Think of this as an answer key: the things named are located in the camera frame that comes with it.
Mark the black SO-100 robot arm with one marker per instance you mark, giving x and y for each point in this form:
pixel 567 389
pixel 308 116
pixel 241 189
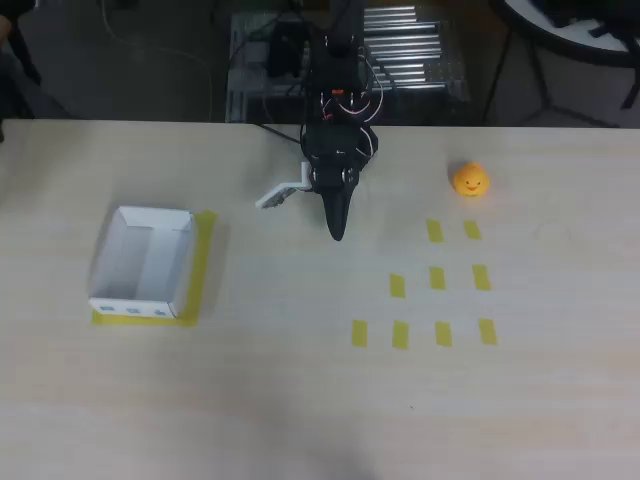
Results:
pixel 340 70

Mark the aluminium profile rack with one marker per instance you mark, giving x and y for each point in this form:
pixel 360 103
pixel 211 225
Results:
pixel 410 65

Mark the white gripper camera mount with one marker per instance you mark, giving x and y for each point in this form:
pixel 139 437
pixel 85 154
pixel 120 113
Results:
pixel 280 192

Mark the round white table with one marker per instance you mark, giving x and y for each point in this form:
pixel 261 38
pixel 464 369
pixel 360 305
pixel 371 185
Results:
pixel 565 30

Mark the short yellow tape mark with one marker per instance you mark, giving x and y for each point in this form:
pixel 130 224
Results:
pixel 435 231
pixel 488 332
pixel 443 334

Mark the black bag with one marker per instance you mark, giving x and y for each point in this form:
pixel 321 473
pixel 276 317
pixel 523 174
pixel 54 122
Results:
pixel 612 29

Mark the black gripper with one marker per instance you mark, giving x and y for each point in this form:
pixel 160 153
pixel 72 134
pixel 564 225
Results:
pixel 334 192

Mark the white cardboard box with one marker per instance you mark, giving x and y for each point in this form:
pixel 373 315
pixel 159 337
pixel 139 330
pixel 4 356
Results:
pixel 165 260

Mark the person in dark clothing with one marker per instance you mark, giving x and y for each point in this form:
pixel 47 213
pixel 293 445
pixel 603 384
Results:
pixel 15 75

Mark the long yellow tape strip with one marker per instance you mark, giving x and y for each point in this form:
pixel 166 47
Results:
pixel 130 322
pixel 202 260

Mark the yellow rubber duck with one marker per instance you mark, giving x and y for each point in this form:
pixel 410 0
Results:
pixel 471 181

